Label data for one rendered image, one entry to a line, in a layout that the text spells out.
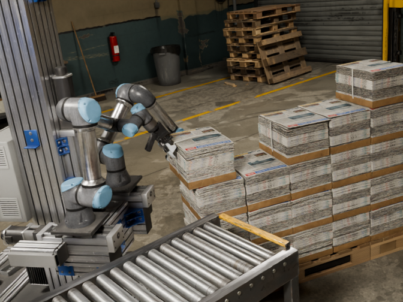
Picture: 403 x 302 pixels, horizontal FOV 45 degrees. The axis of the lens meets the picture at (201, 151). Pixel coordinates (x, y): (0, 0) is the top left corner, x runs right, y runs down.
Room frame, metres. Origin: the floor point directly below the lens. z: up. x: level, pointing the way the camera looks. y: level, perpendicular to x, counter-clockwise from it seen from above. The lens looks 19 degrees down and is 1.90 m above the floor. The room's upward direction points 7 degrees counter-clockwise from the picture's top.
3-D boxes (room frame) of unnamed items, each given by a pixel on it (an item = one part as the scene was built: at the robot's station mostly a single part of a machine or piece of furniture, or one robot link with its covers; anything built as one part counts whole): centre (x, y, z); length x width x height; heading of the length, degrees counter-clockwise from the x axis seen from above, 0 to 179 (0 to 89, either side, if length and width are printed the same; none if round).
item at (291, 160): (2.85, -0.57, 0.86); 0.38 x 0.29 x 0.04; 18
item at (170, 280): (1.69, 0.19, 0.77); 0.47 x 0.05 x 0.05; 37
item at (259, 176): (2.81, -0.45, 0.42); 1.17 x 0.39 x 0.83; 108
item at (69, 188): (2.23, 0.65, 0.98); 0.13 x 0.12 x 0.14; 59
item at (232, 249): (1.89, -0.07, 0.77); 0.47 x 0.05 x 0.05; 37
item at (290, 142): (2.85, -0.57, 0.95); 0.38 x 0.29 x 0.23; 18
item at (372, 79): (3.03, -1.14, 0.65); 0.39 x 0.30 x 1.29; 18
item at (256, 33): (9.57, -1.44, 0.65); 1.33 x 0.94 x 1.30; 131
